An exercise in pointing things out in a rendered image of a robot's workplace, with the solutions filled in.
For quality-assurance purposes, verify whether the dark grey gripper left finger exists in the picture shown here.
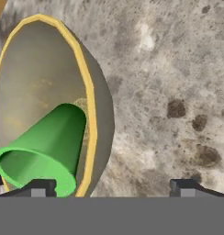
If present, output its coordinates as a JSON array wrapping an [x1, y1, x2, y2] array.
[[0, 179, 58, 198]]

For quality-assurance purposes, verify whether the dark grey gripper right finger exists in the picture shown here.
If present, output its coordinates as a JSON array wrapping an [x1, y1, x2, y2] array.
[[169, 178, 224, 198]]

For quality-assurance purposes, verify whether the green cup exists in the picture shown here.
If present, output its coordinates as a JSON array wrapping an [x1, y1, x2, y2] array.
[[0, 103, 88, 198]]

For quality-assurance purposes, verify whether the grey bowl with yellow rim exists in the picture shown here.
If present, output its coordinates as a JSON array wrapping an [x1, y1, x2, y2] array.
[[0, 13, 116, 198]]

